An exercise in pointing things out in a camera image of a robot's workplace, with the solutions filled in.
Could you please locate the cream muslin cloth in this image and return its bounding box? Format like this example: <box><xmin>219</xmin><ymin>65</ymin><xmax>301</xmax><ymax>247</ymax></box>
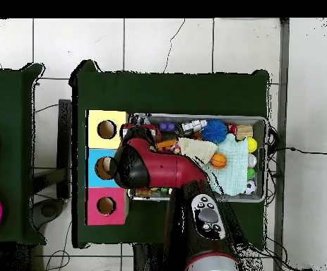
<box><xmin>177</xmin><ymin>137</ymin><xmax>219</xmax><ymax>166</ymax></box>

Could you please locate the wooden box with three holes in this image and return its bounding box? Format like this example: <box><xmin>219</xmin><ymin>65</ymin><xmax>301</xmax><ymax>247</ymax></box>
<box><xmin>85</xmin><ymin>109</ymin><xmax>130</xmax><ymax>226</ymax></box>

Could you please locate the silver mesh bin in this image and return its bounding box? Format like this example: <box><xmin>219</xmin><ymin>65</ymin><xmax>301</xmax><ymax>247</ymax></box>
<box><xmin>127</xmin><ymin>113</ymin><xmax>269</xmax><ymax>203</ymax></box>

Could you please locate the orange plastic building block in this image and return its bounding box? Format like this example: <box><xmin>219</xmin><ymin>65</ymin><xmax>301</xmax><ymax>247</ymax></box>
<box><xmin>155</xmin><ymin>138</ymin><xmax>178</xmax><ymax>150</ymax></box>

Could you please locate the dark green table cloth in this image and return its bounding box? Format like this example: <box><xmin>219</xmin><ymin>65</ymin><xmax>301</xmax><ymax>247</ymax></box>
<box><xmin>71</xmin><ymin>59</ymin><xmax>272</xmax><ymax>251</ymax></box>
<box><xmin>0</xmin><ymin>62</ymin><xmax>46</xmax><ymax>246</ymax></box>

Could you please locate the silver toy robot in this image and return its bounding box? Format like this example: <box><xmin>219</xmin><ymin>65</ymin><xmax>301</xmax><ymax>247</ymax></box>
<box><xmin>177</xmin><ymin>119</ymin><xmax>208</xmax><ymax>136</ymax></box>

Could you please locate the orange toy basketball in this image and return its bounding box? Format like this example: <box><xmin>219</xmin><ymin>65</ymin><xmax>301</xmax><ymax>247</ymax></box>
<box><xmin>210</xmin><ymin>152</ymin><xmax>228</xmax><ymax>169</ymax></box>

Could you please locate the light blue muslin cloth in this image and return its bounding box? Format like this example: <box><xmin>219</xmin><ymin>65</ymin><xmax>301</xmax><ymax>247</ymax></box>
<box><xmin>201</xmin><ymin>133</ymin><xmax>249</xmax><ymax>196</ymax></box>

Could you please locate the yellow ball with white seam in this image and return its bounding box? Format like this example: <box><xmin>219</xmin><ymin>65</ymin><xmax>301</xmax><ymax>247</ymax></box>
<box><xmin>246</xmin><ymin>137</ymin><xmax>258</xmax><ymax>154</ymax></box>

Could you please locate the small toy soccer ball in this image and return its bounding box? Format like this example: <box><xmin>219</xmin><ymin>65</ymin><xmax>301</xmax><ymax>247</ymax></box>
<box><xmin>244</xmin><ymin>180</ymin><xmax>257</xmax><ymax>195</ymax></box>

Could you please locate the blue stringy koosh ball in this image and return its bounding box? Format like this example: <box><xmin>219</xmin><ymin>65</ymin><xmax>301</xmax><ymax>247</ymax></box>
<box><xmin>200</xmin><ymin>119</ymin><xmax>228</xmax><ymax>144</ymax></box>

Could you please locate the grey metal post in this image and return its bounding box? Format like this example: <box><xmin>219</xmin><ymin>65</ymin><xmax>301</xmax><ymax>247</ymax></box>
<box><xmin>273</xmin><ymin>18</ymin><xmax>290</xmax><ymax>271</ymax></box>

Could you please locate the black floor cable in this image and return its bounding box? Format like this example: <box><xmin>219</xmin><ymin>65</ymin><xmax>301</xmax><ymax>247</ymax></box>
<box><xmin>267</xmin><ymin>145</ymin><xmax>327</xmax><ymax>155</ymax></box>

